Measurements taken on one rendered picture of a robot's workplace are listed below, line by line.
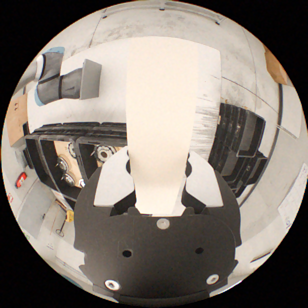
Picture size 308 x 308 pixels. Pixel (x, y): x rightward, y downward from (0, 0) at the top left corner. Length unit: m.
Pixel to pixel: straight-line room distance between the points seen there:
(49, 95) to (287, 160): 3.13
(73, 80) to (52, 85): 0.10
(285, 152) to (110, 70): 2.92
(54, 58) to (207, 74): 0.64
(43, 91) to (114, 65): 0.34
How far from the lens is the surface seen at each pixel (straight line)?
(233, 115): 1.05
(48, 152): 0.66
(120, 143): 0.31
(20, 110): 3.25
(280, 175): 2.84
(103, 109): 0.56
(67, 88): 0.47
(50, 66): 0.47
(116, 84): 0.54
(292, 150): 2.73
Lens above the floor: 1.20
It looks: 60 degrees down
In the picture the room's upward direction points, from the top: 180 degrees clockwise
